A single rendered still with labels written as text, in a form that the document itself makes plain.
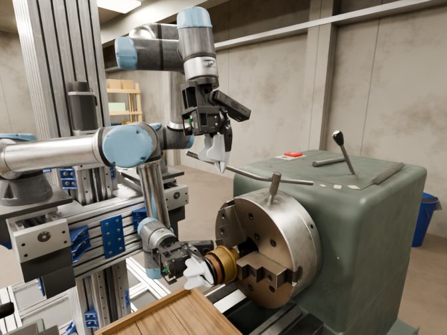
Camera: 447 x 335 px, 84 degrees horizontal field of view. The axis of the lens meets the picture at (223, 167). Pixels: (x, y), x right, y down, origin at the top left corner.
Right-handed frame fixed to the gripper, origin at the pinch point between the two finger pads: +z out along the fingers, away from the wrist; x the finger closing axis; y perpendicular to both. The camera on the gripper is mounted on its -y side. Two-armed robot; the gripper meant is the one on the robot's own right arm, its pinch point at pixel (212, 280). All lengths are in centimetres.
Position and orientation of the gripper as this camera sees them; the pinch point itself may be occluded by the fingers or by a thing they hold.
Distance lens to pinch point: 64.7
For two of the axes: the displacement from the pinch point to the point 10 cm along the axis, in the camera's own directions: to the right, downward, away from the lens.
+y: -7.9, 1.6, -5.9
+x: 0.0, -9.7, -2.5
